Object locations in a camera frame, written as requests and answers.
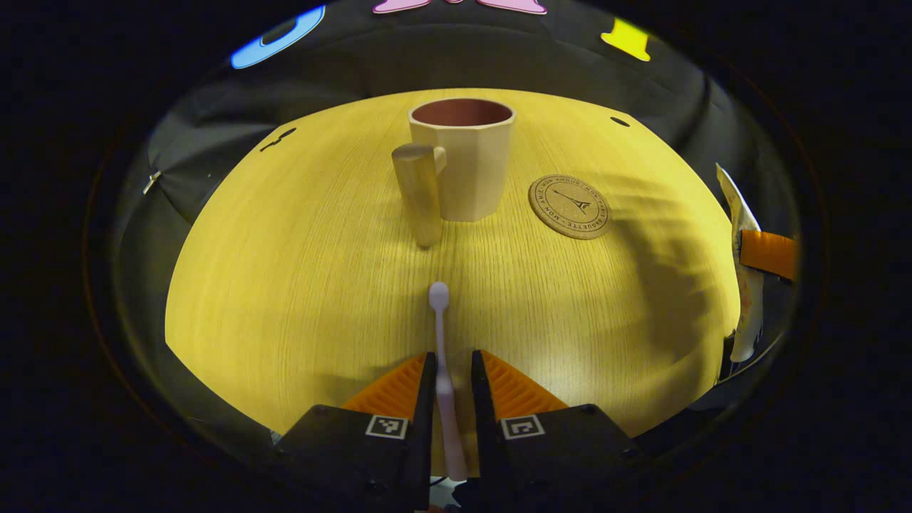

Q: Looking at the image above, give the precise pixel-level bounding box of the wooden desktop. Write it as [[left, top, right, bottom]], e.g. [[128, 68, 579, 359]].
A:
[[165, 88, 742, 492]]

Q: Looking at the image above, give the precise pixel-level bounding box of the beige cup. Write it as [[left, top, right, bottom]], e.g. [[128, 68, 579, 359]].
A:
[[391, 98, 517, 249]]

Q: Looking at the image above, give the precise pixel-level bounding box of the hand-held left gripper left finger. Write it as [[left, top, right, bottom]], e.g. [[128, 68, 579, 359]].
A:
[[273, 351, 437, 512]]

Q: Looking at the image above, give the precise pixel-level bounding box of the white toothpaste tube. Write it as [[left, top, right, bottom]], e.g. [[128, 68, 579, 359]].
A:
[[715, 163, 765, 363]]

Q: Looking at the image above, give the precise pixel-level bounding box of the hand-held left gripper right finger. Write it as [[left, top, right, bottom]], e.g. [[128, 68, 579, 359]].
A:
[[469, 348, 643, 512]]

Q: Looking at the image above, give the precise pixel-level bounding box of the black backdrop cloth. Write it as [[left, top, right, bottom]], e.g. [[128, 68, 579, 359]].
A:
[[110, 0, 802, 457]]

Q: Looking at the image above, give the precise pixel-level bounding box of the round cork coaster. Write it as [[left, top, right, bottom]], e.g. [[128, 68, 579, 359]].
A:
[[528, 175, 613, 241]]

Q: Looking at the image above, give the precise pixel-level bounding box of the white toothbrush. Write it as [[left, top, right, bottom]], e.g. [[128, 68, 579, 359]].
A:
[[427, 281, 470, 482]]

